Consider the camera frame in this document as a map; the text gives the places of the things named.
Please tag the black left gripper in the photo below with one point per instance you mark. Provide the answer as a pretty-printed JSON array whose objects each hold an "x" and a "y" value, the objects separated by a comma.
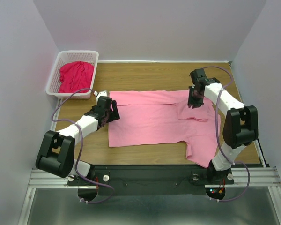
[{"x": 114, "y": 115}]

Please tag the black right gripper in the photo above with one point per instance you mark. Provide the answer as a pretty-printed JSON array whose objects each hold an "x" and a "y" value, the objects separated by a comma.
[{"x": 195, "y": 104}]

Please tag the light pink t shirt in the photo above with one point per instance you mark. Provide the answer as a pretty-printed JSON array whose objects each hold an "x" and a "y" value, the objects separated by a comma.
[{"x": 155, "y": 117}]

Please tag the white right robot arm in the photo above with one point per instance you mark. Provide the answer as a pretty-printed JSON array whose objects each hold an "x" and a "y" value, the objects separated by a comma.
[{"x": 240, "y": 126}]

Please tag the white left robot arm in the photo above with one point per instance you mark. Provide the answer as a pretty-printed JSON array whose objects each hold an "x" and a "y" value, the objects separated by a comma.
[{"x": 56, "y": 154}]

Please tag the magenta t shirt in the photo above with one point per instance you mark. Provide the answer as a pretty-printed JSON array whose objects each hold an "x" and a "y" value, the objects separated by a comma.
[{"x": 76, "y": 76}]

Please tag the white plastic laundry basket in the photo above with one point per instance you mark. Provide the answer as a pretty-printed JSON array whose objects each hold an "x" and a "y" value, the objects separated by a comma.
[{"x": 65, "y": 57}]

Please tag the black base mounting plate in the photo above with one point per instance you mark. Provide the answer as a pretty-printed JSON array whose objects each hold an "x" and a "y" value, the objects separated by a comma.
[{"x": 157, "y": 179}]

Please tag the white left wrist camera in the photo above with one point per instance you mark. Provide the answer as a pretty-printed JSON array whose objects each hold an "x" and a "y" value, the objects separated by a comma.
[{"x": 97, "y": 94}]

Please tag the aluminium frame rail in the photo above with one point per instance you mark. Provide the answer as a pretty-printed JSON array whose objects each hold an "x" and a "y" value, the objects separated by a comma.
[{"x": 38, "y": 180}]

